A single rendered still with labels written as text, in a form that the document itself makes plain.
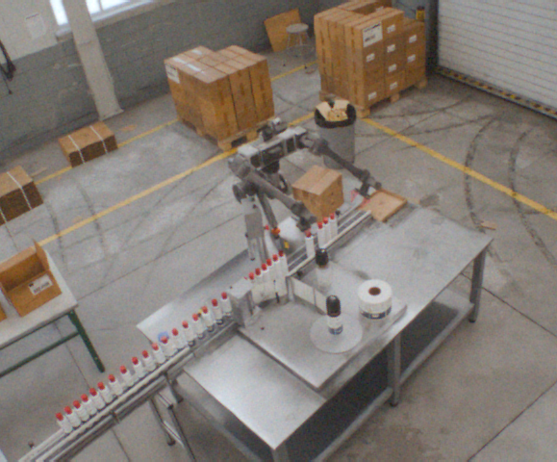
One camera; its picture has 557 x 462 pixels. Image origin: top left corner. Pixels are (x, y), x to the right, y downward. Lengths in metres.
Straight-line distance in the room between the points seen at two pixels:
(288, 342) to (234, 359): 0.33
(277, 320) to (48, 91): 5.65
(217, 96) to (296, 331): 3.83
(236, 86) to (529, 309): 4.01
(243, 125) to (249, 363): 4.12
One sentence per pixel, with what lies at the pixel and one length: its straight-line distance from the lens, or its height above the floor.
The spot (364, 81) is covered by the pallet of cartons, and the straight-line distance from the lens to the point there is 7.12.
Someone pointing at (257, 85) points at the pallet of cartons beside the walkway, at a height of 0.63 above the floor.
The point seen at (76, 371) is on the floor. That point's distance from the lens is 5.00.
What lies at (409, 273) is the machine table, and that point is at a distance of 3.88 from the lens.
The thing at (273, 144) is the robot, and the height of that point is 1.51.
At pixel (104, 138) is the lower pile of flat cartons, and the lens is 7.65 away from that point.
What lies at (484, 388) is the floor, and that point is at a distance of 4.36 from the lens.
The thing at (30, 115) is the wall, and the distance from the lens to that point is 8.47.
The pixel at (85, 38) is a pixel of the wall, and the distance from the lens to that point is 8.36.
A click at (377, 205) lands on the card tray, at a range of 4.44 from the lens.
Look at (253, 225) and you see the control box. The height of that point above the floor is 1.39.
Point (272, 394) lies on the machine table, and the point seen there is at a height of 0.83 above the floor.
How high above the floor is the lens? 3.50
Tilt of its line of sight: 39 degrees down
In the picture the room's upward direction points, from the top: 10 degrees counter-clockwise
